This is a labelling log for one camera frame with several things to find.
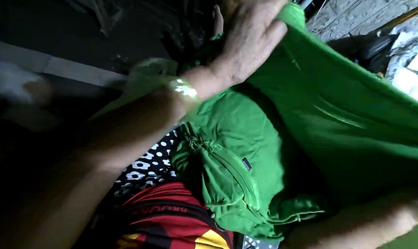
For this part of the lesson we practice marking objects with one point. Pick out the person's left hand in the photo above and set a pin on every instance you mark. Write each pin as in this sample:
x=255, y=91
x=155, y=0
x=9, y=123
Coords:
x=241, y=50

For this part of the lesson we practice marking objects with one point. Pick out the person's left thumb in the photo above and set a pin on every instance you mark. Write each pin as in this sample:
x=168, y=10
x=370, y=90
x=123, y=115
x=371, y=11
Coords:
x=276, y=31

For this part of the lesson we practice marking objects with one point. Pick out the person's left little finger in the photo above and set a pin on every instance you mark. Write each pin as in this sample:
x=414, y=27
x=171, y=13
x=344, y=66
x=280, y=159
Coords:
x=218, y=21

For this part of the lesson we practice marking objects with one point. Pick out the person's left fingers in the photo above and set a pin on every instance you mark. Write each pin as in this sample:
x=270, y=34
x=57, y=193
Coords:
x=260, y=6

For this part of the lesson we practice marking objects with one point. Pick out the green garment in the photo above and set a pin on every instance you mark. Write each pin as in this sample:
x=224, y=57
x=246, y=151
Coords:
x=245, y=128

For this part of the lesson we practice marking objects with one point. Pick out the person's left forearm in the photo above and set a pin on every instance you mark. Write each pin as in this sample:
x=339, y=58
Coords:
x=125, y=138

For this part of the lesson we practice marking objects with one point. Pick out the person's right forearm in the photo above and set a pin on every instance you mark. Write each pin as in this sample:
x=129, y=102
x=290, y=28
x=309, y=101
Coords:
x=364, y=226

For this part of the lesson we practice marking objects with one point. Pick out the translucent plastic bag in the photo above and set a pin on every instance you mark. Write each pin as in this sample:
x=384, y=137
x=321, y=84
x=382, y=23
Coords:
x=145, y=77

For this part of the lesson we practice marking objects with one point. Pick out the black bag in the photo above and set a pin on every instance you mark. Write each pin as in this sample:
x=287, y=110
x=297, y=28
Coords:
x=373, y=50

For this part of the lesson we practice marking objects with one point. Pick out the brown wooden stick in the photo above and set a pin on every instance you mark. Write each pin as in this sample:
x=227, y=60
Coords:
x=404, y=15

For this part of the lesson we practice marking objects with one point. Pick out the white plastic sheet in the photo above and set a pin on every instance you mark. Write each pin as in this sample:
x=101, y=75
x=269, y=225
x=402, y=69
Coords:
x=411, y=74

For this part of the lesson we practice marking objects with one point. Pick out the person's legs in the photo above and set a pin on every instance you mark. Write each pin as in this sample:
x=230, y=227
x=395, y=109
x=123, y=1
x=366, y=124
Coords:
x=146, y=165

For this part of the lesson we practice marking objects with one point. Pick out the person's body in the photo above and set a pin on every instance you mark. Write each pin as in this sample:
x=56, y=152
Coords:
x=177, y=221

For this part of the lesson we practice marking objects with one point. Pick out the grey dotted fabric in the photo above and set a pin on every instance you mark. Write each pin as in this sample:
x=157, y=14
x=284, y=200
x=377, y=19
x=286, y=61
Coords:
x=260, y=243

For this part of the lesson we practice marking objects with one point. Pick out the white cloth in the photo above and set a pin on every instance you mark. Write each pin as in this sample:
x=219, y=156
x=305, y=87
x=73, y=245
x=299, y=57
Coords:
x=8, y=81

